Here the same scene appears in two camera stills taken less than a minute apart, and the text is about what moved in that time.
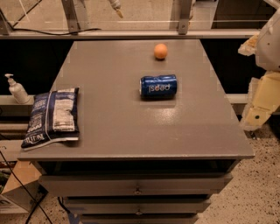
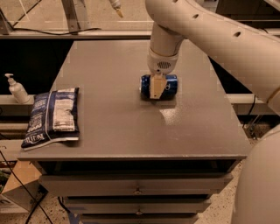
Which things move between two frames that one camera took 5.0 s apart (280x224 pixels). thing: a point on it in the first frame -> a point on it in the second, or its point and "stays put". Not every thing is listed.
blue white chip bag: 53,117 stays put
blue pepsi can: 158,87 stays put
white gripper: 269,48 -> 161,65
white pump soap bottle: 17,90 stays put
